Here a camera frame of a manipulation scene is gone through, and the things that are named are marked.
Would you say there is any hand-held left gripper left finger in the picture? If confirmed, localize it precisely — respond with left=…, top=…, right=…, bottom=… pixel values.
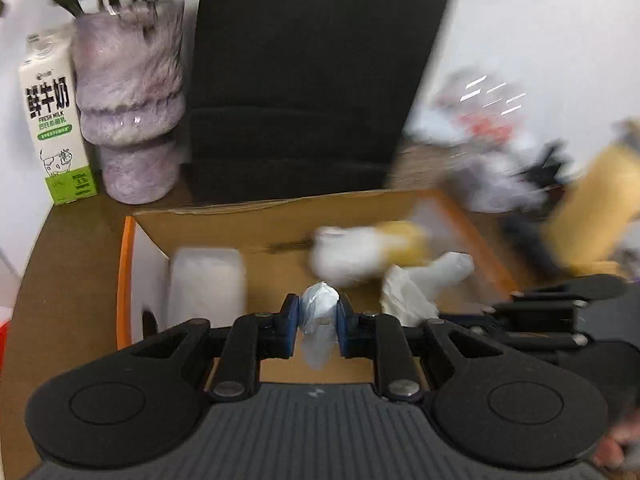
left=131, top=294, right=301, bottom=403

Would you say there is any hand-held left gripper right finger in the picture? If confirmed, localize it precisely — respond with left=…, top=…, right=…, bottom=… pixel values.
left=336, top=294, right=506, bottom=403

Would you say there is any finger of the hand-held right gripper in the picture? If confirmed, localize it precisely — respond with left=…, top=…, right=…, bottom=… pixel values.
left=492, top=274, right=632, bottom=322
left=439, top=310, right=591, bottom=356

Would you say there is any white plastic wrap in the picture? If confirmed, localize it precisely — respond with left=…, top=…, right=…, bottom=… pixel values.
left=299, top=281, right=341, bottom=371

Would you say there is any cardboard box with orange rim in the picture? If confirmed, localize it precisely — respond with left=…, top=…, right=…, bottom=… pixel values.
left=116, top=187, right=532, bottom=386

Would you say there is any white plastic container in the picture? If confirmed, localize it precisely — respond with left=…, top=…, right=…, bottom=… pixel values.
left=167, top=247, right=248, bottom=333

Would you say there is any person's right hand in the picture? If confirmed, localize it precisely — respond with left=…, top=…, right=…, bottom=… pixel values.
left=592, top=410, right=640, bottom=473

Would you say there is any dark blue pouch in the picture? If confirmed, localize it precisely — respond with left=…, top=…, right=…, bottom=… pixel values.
left=502, top=217, right=566, bottom=276

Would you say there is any crumpled white tissue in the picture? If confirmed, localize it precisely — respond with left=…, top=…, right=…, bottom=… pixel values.
left=379, top=251, right=475, bottom=327

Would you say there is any white and yellow plush toy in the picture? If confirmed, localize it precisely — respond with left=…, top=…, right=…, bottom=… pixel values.
left=309, top=221, right=432, bottom=286

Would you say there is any yellow thermos jug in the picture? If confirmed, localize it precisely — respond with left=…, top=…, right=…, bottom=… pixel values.
left=542, top=120, right=640, bottom=273

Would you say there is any black small device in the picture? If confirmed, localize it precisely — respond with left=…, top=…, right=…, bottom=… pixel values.
left=525, top=142, right=571, bottom=186

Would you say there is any white tin box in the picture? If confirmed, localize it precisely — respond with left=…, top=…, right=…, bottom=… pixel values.
left=450, top=152, right=548, bottom=213

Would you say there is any clear water bottle red label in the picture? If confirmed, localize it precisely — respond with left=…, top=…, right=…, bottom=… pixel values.
left=407, top=72, right=473, bottom=148
left=450, top=70, right=506, bottom=153
left=482, top=72, right=532, bottom=156

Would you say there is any purple fuzzy vase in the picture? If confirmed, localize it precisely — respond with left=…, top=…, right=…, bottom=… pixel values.
left=70, top=2, right=187, bottom=205

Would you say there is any white green milk carton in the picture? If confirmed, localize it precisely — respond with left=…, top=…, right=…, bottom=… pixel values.
left=19, top=30, right=98, bottom=206

